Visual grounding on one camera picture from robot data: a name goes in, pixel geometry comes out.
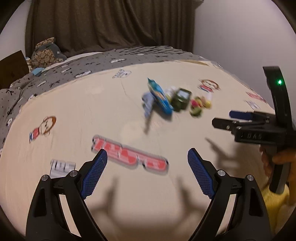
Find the dark green box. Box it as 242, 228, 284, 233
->
171, 88, 192, 112

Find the blue snack wrapper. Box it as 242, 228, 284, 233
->
147, 78, 174, 115

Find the white yellow capped tube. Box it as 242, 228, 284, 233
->
164, 86, 178, 103

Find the person's right hand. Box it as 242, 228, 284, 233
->
259, 146, 295, 187

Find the colourful crumpled wrapper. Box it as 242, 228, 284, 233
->
190, 96, 212, 117

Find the yellow fluffy garment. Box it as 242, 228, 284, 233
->
261, 185, 295, 236

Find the cream printed duvet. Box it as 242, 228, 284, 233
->
1, 60, 273, 240

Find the grey blue wrapper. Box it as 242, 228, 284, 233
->
142, 92, 155, 118

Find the grey patterned bed sheet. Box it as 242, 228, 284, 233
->
0, 45, 223, 149

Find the light blue small item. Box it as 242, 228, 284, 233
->
31, 68, 44, 77

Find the dark wooden headboard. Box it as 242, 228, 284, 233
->
0, 50, 29, 89

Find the brown patterned plush toy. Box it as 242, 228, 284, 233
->
26, 37, 67, 70

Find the brown curtain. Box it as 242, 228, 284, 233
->
25, 1, 201, 57

